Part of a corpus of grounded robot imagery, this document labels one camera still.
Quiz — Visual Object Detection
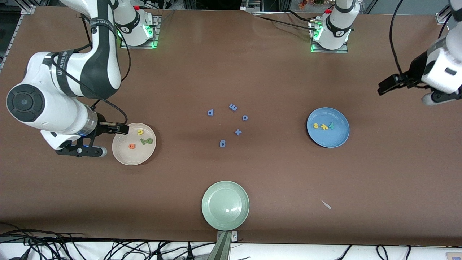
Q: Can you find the blue round plate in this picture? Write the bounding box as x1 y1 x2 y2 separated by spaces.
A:
306 107 350 148

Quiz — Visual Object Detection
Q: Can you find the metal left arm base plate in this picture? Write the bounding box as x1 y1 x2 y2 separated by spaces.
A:
310 20 349 54

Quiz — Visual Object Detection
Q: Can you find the grey metal box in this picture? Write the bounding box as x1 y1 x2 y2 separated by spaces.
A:
241 0 265 11

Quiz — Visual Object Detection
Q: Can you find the black cable at arm base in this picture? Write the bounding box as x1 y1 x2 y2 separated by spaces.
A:
251 14 322 33

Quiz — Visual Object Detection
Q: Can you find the beige round plate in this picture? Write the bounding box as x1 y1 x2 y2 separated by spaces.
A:
112 123 157 166

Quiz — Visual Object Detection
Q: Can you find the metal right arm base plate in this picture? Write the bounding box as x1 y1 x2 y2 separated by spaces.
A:
120 14 160 49

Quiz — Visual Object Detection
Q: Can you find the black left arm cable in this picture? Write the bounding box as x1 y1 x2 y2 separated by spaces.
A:
389 0 406 74

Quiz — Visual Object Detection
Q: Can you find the grey metal camera post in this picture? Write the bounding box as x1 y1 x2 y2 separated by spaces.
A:
206 230 239 260

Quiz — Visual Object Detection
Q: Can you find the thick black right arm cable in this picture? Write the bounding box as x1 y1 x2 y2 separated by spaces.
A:
90 97 128 125

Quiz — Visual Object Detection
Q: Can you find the brown table cover sheet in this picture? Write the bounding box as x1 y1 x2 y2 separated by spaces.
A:
0 5 462 248

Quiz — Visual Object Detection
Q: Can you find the pale green round plate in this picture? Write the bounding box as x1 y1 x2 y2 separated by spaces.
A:
201 181 250 231

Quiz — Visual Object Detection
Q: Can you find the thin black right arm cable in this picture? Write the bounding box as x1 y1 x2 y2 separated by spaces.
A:
78 0 132 82

